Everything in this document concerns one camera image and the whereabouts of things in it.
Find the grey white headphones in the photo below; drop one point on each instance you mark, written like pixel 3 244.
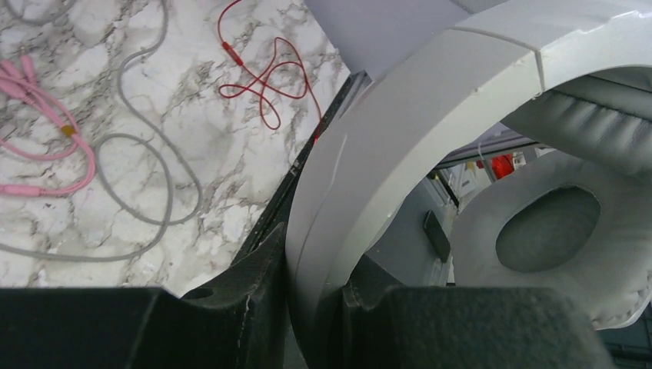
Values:
pixel 572 75

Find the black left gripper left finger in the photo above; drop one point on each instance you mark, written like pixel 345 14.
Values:
pixel 236 320

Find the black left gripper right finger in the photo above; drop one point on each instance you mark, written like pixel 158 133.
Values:
pixel 380 323

